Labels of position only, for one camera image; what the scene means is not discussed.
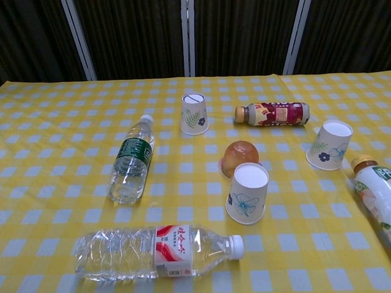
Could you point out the white partition frame post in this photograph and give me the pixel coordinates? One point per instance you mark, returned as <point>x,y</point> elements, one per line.
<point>188,36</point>
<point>295,36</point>
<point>79,39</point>

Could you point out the dark partition panel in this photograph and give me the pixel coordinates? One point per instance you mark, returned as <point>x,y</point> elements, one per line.
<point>30,36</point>
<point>351,33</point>
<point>134,36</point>
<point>241,36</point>

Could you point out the white drink bottle gold cap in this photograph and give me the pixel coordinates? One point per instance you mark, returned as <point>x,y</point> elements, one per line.
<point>374,189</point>

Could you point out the paper cup with line mark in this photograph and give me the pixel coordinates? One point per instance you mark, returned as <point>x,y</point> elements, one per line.
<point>194,117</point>

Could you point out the white floral paper cup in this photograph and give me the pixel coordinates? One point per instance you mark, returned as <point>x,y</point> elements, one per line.
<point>247,198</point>
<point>330,146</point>

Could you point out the yellow checkered tablecloth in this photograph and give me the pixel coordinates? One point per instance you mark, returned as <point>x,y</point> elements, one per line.
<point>76,110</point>

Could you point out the green label water bottle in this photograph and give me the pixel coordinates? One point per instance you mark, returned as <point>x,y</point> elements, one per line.
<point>133,158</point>

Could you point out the orange jelly cup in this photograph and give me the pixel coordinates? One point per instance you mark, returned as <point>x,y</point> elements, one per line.
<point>239,152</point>

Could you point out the maroon label drink bottle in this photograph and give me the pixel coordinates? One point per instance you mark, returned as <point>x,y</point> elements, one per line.
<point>275,114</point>

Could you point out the red label water bottle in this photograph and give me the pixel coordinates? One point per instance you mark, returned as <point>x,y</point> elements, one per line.
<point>137,253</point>

